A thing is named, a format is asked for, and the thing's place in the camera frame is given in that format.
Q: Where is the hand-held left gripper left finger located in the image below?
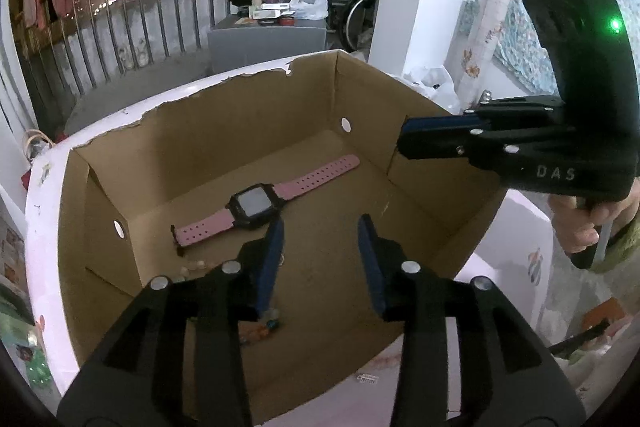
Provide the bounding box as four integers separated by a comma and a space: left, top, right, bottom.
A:
56, 218, 287, 427

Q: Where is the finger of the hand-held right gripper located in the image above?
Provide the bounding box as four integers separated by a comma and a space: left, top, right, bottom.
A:
399, 104, 567, 138
398, 130, 522, 164

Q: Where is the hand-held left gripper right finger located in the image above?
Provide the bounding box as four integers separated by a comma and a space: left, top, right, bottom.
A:
356, 213, 587, 427

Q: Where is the multicoloured bead bracelet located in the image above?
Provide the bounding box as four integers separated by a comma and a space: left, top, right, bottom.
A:
239, 307, 284, 348

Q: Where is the pink digital watch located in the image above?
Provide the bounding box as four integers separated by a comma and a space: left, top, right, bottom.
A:
169, 154, 361, 258

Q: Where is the brown cardboard box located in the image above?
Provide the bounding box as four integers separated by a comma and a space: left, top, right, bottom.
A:
57, 49, 509, 426

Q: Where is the person's right hand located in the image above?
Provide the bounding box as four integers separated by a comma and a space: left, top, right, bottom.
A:
547, 193, 613, 257

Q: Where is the cartoon printed roll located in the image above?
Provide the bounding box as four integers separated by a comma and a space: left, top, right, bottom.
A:
449, 0, 507, 114

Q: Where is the wheelchair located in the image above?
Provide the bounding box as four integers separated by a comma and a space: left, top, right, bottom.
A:
324, 0, 387, 54

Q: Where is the grey cabinet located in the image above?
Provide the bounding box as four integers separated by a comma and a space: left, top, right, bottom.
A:
207, 14, 329, 76

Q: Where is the white flat box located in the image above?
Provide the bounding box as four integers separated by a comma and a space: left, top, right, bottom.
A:
249, 3, 292, 26

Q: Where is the red shopping bag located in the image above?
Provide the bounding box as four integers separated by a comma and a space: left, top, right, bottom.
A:
20, 129, 57, 194

